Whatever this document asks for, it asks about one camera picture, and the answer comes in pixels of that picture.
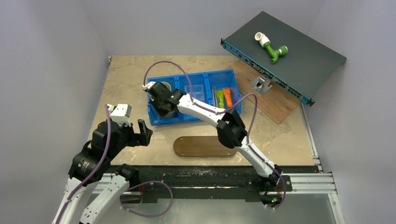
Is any small metal bracket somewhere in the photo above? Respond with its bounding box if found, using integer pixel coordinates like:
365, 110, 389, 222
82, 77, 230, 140
249, 76, 272, 96

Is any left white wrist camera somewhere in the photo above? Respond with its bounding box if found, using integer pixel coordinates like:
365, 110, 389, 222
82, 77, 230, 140
107, 104, 132, 127

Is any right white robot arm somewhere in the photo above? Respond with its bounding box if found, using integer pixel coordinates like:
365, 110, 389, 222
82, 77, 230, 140
143, 82, 282, 190

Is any dark network switch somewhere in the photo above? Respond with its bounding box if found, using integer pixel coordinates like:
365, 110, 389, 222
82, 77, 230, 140
220, 11, 347, 106

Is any pale green ceramic mug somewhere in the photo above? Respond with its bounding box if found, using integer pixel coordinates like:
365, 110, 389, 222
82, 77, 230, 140
160, 82, 172, 91

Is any clear acrylic holder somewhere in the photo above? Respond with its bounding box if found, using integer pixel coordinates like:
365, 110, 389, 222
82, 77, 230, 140
184, 84, 205, 102

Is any orange toothpaste tube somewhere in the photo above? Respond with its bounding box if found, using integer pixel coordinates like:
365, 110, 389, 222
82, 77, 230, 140
222, 88, 233, 108

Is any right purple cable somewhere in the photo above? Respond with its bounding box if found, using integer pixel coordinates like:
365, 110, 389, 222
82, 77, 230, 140
142, 61, 287, 211

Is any brown oval wooden tray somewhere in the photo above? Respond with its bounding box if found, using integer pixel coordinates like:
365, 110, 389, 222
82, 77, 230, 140
173, 136, 237, 157

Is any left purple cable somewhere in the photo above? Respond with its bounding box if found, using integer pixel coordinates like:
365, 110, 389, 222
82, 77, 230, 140
54, 104, 113, 224

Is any plywood board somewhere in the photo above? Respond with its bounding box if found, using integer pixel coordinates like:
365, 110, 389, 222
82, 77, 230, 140
227, 60, 300, 124

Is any black aluminium base frame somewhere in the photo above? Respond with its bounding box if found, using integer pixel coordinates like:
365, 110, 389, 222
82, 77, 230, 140
123, 165, 336, 203

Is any purple cable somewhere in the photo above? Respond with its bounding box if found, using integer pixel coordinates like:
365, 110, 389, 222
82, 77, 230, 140
54, 104, 113, 224
142, 61, 287, 211

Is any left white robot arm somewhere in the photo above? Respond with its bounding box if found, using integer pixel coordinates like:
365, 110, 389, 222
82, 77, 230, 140
53, 117, 153, 224

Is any green toothpaste tube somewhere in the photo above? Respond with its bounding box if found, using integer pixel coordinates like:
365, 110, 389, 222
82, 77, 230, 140
215, 90, 225, 109

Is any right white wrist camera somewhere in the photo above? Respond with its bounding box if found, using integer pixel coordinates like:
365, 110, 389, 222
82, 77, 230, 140
142, 81, 156, 91

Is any green white pipe fitting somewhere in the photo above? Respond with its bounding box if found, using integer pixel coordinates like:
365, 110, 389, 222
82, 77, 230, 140
255, 32, 288, 64

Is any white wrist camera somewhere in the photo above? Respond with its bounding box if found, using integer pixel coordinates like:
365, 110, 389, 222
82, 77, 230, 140
142, 81, 156, 91
107, 104, 132, 127

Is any grey ceramic mug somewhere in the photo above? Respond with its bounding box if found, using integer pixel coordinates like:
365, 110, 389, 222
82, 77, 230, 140
159, 111, 178, 119

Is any blue plastic bin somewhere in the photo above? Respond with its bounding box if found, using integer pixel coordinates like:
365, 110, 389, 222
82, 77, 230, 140
147, 70, 241, 126

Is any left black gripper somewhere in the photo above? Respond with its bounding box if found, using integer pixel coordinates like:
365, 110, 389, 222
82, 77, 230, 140
108, 118, 152, 159

